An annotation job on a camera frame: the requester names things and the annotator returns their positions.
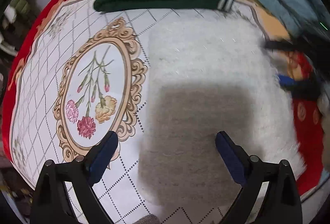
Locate white fluffy fleece garment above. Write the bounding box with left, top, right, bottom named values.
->
left=138, top=18, right=304, bottom=206

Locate pile of folded clothes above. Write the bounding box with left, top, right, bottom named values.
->
left=1, top=0, right=40, bottom=57

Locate red floral bed blanket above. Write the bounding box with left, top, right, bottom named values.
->
left=2, top=0, right=329, bottom=223

